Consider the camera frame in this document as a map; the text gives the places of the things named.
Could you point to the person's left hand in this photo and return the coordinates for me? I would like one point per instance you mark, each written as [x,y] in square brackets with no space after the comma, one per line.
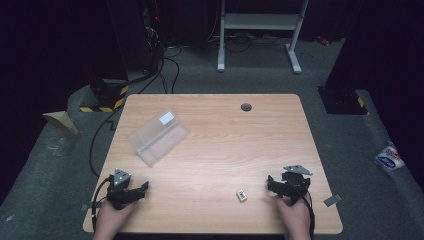
[110,218]

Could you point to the white blue wipes packet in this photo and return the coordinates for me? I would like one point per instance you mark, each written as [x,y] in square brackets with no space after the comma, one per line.
[389,158]

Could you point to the person's right hand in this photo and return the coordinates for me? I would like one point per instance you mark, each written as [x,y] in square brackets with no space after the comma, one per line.
[295,218]

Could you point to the clear plastic box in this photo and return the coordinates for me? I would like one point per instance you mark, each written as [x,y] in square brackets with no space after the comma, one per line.
[159,136]

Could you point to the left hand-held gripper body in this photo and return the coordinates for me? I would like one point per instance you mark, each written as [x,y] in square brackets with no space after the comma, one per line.
[117,193]

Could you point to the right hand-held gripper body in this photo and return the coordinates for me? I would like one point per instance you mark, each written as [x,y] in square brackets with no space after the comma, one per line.
[295,185]

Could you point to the tan cardboard piece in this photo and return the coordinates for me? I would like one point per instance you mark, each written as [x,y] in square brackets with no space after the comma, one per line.
[61,120]

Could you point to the grey tape strip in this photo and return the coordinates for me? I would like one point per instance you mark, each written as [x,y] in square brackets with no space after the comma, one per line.
[87,207]
[332,200]

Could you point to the white metal stand frame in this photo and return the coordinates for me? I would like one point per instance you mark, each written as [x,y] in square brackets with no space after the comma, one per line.
[260,23]

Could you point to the small white block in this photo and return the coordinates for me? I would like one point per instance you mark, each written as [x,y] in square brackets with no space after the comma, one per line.
[241,195]

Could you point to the black yellow striped base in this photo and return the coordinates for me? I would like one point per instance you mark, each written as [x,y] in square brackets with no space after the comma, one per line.
[106,98]
[343,100]

